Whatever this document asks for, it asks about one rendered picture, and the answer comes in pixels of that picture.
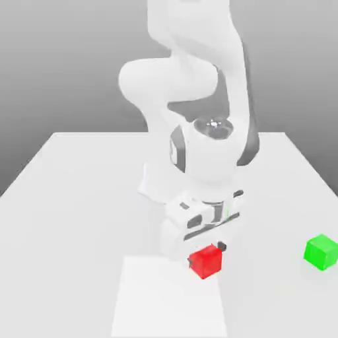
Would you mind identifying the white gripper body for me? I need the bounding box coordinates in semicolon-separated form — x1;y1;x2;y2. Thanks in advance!
182;211;243;256

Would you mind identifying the small red cube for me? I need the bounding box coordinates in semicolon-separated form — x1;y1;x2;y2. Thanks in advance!
188;244;223;280

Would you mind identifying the small green cube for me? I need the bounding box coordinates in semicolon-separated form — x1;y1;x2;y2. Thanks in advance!
303;234;338;272

